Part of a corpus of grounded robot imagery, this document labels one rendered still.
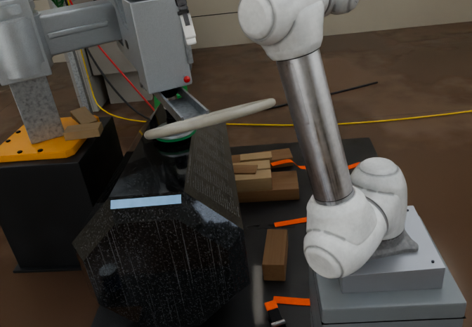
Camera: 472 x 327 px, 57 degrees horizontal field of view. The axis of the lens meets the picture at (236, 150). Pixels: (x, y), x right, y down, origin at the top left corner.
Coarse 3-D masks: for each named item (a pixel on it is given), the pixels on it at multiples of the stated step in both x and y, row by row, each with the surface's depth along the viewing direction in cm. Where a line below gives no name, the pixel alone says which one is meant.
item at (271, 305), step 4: (272, 300) 220; (264, 304) 219; (268, 304) 218; (272, 304) 218; (276, 304) 218; (268, 308) 217; (272, 308) 217; (276, 308) 217; (268, 312) 215; (272, 312) 215; (276, 312) 215; (272, 316) 214; (276, 316) 214; (280, 316) 214; (268, 320) 216; (272, 320) 212; (276, 320) 212; (280, 320) 212; (284, 320) 212; (272, 324) 210; (276, 324) 211; (280, 324) 211; (284, 324) 212
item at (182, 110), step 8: (184, 88) 209; (160, 96) 205; (184, 96) 208; (192, 96) 197; (168, 104) 193; (176, 104) 203; (184, 104) 202; (192, 104) 197; (200, 104) 187; (176, 112) 182; (184, 112) 193; (192, 112) 191; (200, 112) 189; (208, 112) 180; (176, 120) 186
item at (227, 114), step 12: (228, 108) 179; (240, 108) 137; (252, 108) 139; (264, 108) 143; (192, 120) 178; (204, 120) 134; (216, 120) 134; (228, 120) 136; (156, 132) 142; (168, 132) 138; (180, 132) 137
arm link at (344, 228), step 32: (256, 0) 84; (288, 0) 85; (320, 0) 91; (256, 32) 87; (288, 32) 88; (320, 32) 92; (288, 64) 94; (320, 64) 95; (288, 96) 98; (320, 96) 96; (320, 128) 99; (320, 160) 102; (320, 192) 106; (352, 192) 107; (320, 224) 107; (352, 224) 105; (384, 224) 114; (320, 256) 106; (352, 256) 105
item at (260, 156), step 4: (260, 152) 349; (264, 152) 348; (268, 152) 347; (240, 156) 346; (244, 156) 345; (248, 156) 345; (252, 156) 344; (256, 156) 343; (260, 156) 343; (264, 156) 342; (268, 156) 341; (240, 160) 341; (244, 160) 341; (248, 160) 341; (252, 160) 341; (256, 160) 341
